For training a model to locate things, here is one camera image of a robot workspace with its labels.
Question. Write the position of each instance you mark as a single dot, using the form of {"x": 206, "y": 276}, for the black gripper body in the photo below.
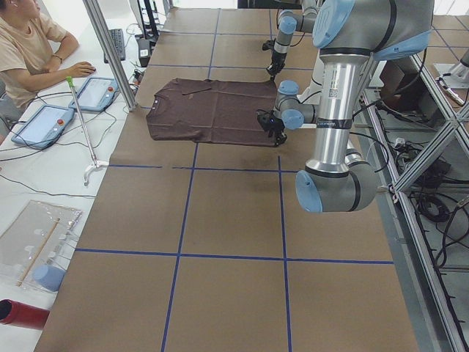
{"x": 275, "y": 127}
{"x": 277, "y": 59}

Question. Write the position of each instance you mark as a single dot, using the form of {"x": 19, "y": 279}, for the brown t-shirt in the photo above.
{"x": 211, "y": 111}

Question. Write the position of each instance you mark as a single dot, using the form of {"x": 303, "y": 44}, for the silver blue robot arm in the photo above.
{"x": 288, "y": 24}
{"x": 351, "y": 37}

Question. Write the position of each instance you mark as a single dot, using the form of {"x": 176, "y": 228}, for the person's hand on mouse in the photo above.
{"x": 81, "y": 69}

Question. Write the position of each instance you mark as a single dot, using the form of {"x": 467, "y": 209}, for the black keyboard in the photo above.
{"x": 118, "y": 41}

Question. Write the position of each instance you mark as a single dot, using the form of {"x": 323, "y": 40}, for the far blue teach pendant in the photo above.
{"x": 96, "y": 93}

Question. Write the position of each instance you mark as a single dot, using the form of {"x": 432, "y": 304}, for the blue teach pendant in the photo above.
{"x": 44, "y": 128}
{"x": 96, "y": 93}

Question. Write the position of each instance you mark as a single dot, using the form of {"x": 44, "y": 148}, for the near blue teach pendant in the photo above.
{"x": 44, "y": 128}

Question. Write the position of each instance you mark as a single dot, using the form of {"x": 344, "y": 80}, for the person in beige shirt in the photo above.
{"x": 33, "y": 48}

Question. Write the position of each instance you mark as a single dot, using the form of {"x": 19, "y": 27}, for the wooden stick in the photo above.
{"x": 37, "y": 253}

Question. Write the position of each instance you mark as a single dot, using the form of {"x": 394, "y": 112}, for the clear plastic bag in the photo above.
{"x": 20, "y": 240}

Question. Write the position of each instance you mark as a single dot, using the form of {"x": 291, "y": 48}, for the blue plastic cup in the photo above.
{"x": 48, "y": 276}

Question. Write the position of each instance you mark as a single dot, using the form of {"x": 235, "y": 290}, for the red cylinder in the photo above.
{"x": 22, "y": 315}

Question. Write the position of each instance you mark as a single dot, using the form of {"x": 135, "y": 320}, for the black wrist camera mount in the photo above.
{"x": 268, "y": 45}
{"x": 265, "y": 120}

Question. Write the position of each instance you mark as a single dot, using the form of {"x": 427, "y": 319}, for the green handled reacher stick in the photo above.
{"x": 96, "y": 163}

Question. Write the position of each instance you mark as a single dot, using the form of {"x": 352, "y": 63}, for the aluminium frame post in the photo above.
{"x": 101, "y": 30}

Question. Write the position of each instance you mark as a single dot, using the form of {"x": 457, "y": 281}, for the aluminium side frame rail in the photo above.
{"x": 424, "y": 151}

